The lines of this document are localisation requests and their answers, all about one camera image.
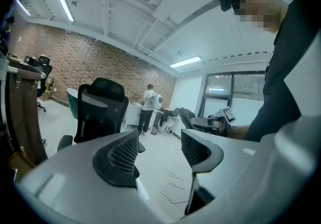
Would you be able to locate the person's head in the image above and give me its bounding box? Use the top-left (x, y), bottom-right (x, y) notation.
top-left (232, 0), bottom-right (289, 34)

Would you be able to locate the green and white tub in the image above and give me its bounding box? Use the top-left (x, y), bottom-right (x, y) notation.
top-left (66, 87), bottom-right (81, 120)

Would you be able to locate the brown wooden cart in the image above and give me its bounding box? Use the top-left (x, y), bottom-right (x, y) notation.
top-left (5, 61), bottom-right (48, 168)

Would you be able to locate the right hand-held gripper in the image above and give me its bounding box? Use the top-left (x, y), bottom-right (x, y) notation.
top-left (190, 106), bottom-right (237, 136)

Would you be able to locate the white capsule backpack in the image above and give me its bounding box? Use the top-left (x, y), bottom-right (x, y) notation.
top-left (147, 93), bottom-right (163, 111)

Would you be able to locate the person's right forearm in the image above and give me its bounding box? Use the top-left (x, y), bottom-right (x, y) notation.
top-left (228, 124), bottom-right (252, 141)

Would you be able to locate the ceiling panel light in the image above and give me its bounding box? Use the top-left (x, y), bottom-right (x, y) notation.
top-left (170, 56), bottom-right (203, 69)

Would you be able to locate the white wire rack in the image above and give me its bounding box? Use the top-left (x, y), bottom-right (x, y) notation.
top-left (163, 116), bottom-right (180, 135)

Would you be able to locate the black head-mounted camera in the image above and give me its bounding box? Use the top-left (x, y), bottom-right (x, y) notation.
top-left (218, 0), bottom-right (238, 13)

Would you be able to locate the black mesh office chair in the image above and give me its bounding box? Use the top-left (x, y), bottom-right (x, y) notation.
top-left (57, 77), bottom-right (146, 154)
top-left (32, 56), bottom-right (53, 113)

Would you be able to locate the white cabinet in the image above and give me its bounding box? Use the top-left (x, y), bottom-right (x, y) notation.
top-left (123, 101), bottom-right (144, 130)

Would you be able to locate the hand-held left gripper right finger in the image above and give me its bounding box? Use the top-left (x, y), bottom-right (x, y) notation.
top-left (181, 129), bottom-right (266, 197)

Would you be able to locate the black framed window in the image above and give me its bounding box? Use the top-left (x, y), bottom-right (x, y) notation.
top-left (198, 70), bottom-right (267, 128)

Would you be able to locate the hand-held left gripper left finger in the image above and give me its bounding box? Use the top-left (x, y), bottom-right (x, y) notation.
top-left (15, 129), bottom-right (176, 224)

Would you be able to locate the white floor cable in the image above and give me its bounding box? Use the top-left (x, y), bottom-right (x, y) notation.
top-left (162, 159), bottom-right (191, 205)

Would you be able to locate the person's black clothing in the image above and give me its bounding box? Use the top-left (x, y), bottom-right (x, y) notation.
top-left (244, 0), bottom-right (321, 143)

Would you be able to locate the cardboard box stack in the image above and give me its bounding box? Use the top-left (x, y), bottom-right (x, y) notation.
top-left (42, 77), bottom-right (55, 101)

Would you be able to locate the ceiling tube light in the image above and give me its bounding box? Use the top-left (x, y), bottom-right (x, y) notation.
top-left (55, 0), bottom-right (75, 22)
top-left (15, 0), bottom-right (32, 17)

